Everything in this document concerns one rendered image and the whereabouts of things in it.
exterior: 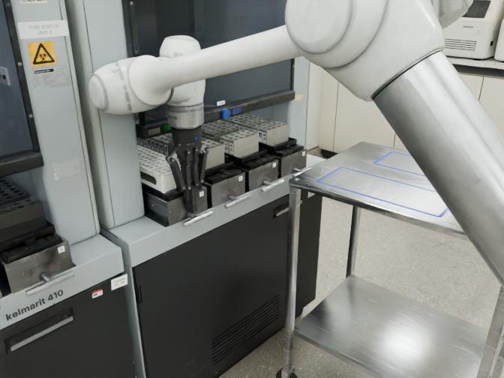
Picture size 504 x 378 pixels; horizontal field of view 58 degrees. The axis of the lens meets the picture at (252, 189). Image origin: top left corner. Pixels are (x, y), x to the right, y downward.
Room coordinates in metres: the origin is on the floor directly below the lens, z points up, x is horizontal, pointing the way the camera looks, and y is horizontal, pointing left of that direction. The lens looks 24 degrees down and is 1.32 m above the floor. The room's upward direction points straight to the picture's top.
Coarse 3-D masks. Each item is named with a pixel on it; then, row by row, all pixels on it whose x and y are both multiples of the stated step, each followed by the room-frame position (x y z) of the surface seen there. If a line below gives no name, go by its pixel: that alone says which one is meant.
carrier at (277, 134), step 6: (276, 126) 1.51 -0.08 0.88; (282, 126) 1.51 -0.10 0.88; (288, 126) 1.53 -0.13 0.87; (264, 132) 1.46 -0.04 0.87; (270, 132) 1.47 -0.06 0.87; (276, 132) 1.49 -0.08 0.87; (282, 132) 1.51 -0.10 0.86; (288, 132) 1.53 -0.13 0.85; (264, 138) 1.46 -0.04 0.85; (270, 138) 1.47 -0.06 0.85; (276, 138) 1.49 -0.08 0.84; (282, 138) 1.51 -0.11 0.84; (288, 138) 1.54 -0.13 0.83; (270, 144) 1.47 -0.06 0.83; (276, 144) 1.49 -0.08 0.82
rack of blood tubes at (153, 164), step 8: (144, 152) 1.29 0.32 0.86; (152, 152) 1.29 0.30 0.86; (144, 160) 1.22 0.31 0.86; (152, 160) 1.22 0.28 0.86; (160, 160) 1.22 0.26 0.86; (144, 168) 1.16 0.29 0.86; (152, 168) 1.16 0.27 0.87; (160, 168) 1.17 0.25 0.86; (168, 168) 1.17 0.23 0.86; (144, 176) 1.24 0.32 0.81; (152, 176) 1.24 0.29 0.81; (160, 176) 1.11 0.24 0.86; (168, 176) 1.12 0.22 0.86; (152, 184) 1.14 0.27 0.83; (160, 184) 1.11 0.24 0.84; (168, 184) 1.12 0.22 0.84
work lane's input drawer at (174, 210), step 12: (144, 192) 1.14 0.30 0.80; (156, 192) 1.12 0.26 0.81; (168, 192) 1.11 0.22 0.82; (180, 192) 1.11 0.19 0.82; (204, 192) 1.16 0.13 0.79; (144, 204) 1.14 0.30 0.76; (156, 204) 1.10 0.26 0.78; (168, 204) 1.07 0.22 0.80; (180, 204) 1.10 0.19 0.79; (204, 204) 1.15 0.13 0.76; (168, 216) 1.07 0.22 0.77; (180, 216) 1.09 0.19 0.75; (192, 216) 1.09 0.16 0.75; (204, 216) 1.10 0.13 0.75
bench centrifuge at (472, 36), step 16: (480, 0) 2.91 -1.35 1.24; (496, 0) 2.86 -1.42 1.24; (464, 16) 2.91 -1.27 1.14; (480, 16) 2.85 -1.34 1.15; (496, 16) 2.84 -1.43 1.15; (448, 32) 2.96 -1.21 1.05; (464, 32) 2.89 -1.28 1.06; (480, 32) 2.83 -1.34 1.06; (496, 32) 2.88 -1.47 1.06; (448, 48) 2.95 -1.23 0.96; (464, 48) 2.88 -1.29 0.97; (480, 48) 2.81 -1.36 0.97
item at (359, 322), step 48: (336, 192) 1.10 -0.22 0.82; (384, 192) 1.10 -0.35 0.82; (432, 192) 1.10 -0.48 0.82; (288, 240) 1.19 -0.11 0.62; (288, 288) 1.18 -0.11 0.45; (336, 288) 1.41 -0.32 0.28; (384, 288) 1.41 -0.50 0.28; (288, 336) 1.18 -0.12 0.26; (336, 336) 1.16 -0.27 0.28; (384, 336) 1.16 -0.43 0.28; (432, 336) 1.16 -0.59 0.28; (480, 336) 1.16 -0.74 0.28
